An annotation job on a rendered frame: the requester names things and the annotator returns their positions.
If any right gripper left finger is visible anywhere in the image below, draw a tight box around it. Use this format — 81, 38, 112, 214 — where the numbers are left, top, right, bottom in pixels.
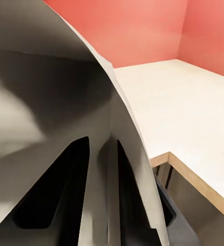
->
0, 136, 90, 246

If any paper coffee filter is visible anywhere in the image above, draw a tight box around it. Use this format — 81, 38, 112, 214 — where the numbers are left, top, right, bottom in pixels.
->
0, 0, 169, 246

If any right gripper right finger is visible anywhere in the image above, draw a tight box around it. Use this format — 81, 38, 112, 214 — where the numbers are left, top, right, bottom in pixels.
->
117, 140, 204, 246

